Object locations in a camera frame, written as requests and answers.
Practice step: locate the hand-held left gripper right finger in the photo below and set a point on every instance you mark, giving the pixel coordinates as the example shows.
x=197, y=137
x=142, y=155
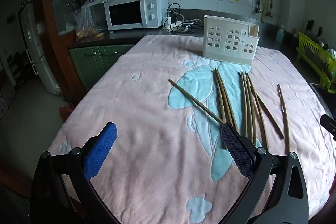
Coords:
x=236, y=150

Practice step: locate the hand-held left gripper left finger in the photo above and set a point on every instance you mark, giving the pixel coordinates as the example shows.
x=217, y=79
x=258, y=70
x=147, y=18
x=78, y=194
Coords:
x=101, y=150

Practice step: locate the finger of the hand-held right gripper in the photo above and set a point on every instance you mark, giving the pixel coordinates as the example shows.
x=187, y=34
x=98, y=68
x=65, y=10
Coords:
x=329, y=124

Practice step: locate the white utensil holder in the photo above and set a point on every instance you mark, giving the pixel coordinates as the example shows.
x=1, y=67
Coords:
x=228, y=40

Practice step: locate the red bag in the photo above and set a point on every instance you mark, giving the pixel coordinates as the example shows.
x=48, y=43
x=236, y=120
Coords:
x=67, y=112

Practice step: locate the pink and blue towel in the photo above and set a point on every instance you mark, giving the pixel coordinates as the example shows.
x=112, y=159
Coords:
x=147, y=119

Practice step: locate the lime green dish rack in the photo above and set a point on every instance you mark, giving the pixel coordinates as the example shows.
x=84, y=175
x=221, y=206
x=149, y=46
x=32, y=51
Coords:
x=315, y=58

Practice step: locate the green base cabinet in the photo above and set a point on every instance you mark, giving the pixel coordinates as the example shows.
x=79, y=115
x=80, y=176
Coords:
x=97, y=61

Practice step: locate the blue soap bottle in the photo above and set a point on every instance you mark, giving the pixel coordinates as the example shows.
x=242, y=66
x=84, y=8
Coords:
x=279, y=34

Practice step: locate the silver refrigerator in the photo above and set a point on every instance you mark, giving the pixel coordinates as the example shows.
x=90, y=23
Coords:
x=36, y=50

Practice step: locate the clear plastic bag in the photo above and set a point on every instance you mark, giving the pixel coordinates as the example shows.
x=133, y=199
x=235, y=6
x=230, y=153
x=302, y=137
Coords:
x=86, y=22

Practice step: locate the white microwave oven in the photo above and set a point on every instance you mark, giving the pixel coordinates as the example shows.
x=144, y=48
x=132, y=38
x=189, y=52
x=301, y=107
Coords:
x=126, y=14

